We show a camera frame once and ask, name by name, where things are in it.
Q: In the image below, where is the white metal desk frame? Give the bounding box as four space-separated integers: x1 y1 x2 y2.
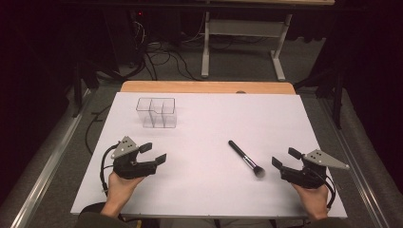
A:
196 0 336 82

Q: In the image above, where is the dark box with red light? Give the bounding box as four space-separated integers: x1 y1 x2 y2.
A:
104 8 147 66

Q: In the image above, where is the clear plastic organizer box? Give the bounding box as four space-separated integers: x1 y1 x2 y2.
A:
135 97 178 129

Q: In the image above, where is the bundle of floor cables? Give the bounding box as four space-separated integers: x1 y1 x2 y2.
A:
125 18 203 82

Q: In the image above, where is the black floor cable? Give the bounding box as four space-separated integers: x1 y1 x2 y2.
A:
85 104 112 156

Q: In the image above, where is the person's left hand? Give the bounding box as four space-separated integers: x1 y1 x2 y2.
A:
104 172 145 207

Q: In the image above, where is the person's right hand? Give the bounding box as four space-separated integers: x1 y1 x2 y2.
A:
291 183 331 208

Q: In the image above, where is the black makeup brush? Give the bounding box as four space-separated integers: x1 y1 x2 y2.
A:
227 140 266 179

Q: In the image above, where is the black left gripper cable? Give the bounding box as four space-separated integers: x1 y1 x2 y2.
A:
100 143 120 195

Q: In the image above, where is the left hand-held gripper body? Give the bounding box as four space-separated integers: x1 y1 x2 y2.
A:
110 136 159 181

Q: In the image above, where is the black stand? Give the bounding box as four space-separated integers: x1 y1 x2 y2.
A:
293 67 347 130
70 60 100 119

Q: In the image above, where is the white table board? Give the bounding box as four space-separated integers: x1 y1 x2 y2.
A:
69 91 348 219

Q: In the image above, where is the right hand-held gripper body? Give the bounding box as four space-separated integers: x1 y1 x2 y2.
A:
279 149 351 190

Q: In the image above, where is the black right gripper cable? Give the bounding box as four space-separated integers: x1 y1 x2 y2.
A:
312 167 336 210

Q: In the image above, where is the metal floor rail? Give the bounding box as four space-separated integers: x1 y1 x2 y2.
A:
9 89 93 228
319 98 395 228

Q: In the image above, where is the wooden table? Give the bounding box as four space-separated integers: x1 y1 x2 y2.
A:
120 80 297 95

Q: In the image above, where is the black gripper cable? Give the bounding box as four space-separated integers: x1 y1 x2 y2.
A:
312 167 336 210
100 143 120 195

